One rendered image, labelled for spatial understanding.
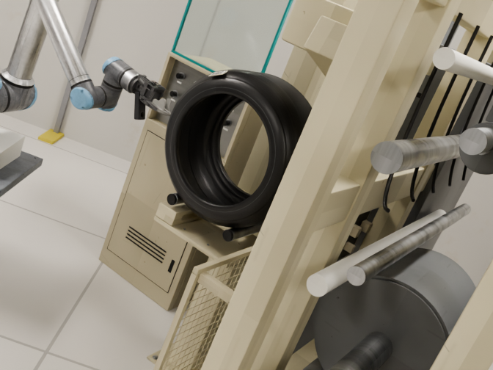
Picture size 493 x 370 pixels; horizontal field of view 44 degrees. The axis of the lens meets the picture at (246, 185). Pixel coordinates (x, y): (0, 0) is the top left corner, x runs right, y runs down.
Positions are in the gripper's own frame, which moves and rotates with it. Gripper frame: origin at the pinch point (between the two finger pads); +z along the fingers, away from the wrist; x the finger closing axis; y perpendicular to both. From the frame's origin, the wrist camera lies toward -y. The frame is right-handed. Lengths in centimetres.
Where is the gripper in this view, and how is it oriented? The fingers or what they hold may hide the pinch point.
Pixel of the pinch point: (167, 114)
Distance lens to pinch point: 247.5
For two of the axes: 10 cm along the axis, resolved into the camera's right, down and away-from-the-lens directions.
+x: 5.1, -0.9, 8.6
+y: 4.6, -8.1, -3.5
